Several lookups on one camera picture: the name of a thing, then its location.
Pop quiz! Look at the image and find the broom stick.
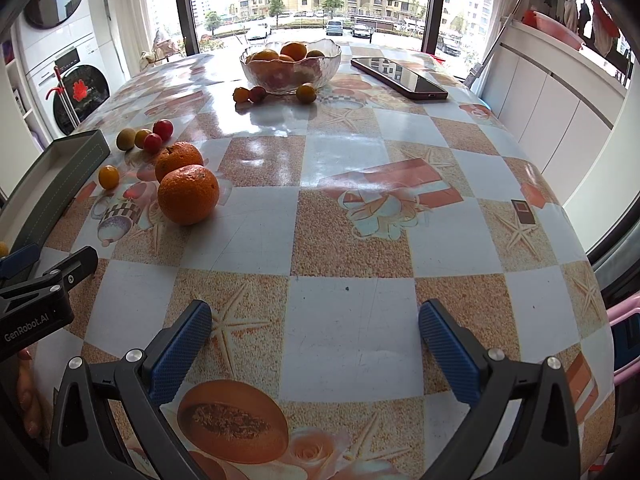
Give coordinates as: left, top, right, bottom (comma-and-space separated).
465, 0, 532, 92

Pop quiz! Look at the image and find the red plastic basin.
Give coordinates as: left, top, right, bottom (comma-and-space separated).
522, 10, 586, 52

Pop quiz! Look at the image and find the white wall cabinet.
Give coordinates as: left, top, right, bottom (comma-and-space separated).
480, 22, 629, 207

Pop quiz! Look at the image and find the large orange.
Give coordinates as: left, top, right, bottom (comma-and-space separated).
154, 141, 205, 183
157, 164, 221, 226

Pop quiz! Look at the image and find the person's left hand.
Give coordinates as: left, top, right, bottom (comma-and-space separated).
16, 349, 51, 437

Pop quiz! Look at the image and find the clear glass bowl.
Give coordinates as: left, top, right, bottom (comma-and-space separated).
240, 39, 342, 96

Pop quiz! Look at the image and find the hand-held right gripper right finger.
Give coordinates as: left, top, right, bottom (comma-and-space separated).
418, 298, 581, 480

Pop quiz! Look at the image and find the grey rectangular tray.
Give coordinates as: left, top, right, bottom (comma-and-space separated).
0, 130, 111, 257

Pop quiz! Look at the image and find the white washing machine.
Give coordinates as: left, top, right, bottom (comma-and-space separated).
25, 42, 127, 138

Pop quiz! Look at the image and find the printed checkered tablecloth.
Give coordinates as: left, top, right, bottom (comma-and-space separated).
0, 42, 617, 480

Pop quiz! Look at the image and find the black smartphone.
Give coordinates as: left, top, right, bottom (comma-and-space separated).
350, 56, 449, 101

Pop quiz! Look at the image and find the pink chair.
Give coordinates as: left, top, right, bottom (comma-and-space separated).
602, 294, 640, 387

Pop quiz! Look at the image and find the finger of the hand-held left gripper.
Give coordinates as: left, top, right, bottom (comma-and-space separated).
42, 246, 99, 293
0, 242, 42, 282

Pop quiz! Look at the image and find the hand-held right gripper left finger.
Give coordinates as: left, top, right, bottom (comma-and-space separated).
48, 300, 213, 480

